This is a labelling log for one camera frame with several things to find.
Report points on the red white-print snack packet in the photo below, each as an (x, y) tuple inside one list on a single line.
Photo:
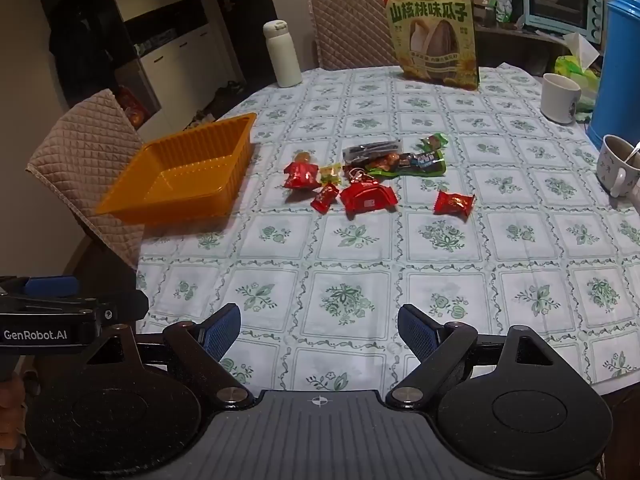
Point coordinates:
[(302, 176)]

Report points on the light blue toaster oven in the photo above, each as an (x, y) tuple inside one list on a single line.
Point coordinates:
[(560, 0)]

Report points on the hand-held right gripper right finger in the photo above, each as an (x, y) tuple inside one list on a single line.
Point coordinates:
[(417, 330)]

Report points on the orange plastic tray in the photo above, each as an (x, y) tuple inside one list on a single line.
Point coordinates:
[(195, 180)]

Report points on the person's left hand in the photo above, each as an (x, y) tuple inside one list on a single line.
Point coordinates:
[(11, 410)]

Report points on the amber clear-wrapped candy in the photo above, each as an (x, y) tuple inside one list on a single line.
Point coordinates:
[(301, 157)]

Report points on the white insulated bottle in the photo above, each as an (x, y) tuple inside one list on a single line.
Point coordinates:
[(282, 55)]

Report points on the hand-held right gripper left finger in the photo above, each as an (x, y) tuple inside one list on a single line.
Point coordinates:
[(222, 327)]

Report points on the wooden side stand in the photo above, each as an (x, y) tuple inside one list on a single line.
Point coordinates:
[(520, 42)]

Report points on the floral white mug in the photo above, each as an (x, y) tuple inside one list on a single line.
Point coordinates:
[(612, 170)]

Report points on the green floral tablecloth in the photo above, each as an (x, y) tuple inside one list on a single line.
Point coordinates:
[(350, 260)]

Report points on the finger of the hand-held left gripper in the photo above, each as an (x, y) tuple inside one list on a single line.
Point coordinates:
[(127, 304), (50, 285)]

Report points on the small green wrapper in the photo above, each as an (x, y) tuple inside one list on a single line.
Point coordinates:
[(436, 141)]

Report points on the green tissue pack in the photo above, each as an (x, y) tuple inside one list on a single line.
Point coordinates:
[(570, 67)]

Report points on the plain white mug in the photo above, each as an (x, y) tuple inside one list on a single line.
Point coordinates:
[(561, 97)]

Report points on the quilted beige chair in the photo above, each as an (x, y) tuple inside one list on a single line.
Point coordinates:
[(350, 30), (95, 160)]

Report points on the large red snack packet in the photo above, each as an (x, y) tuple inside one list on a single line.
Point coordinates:
[(367, 197)]

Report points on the red twist-end candy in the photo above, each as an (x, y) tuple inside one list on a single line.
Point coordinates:
[(452, 203)]

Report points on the red gift box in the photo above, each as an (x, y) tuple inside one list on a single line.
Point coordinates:
[(132, 107)]

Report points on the green black snack packet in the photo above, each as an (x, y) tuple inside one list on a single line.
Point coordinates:
[(422, 161)]

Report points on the large sunflower seed bag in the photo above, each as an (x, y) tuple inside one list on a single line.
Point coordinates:
[(432, 40)]

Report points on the blue thermos jug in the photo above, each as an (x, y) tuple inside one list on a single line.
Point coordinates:
[(620, 60)]

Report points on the clear packet of dark seeds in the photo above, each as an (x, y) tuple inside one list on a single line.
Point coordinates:
[(372, 149)]

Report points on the metal spoon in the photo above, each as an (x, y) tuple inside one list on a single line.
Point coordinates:
[(634, 152)]

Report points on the dark hanging jacket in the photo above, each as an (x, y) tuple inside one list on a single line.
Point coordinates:
[(77, 50)]

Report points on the white and dark cabinet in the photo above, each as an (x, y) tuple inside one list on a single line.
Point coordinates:
[(170, 60)]

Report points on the row of shoes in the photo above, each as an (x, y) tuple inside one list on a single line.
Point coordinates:
[(227, 92)]

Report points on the small yellow candy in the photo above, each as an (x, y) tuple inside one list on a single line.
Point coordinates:
[(330, 175)]

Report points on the small red candy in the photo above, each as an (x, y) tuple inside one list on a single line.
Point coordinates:
[(324, 199)]

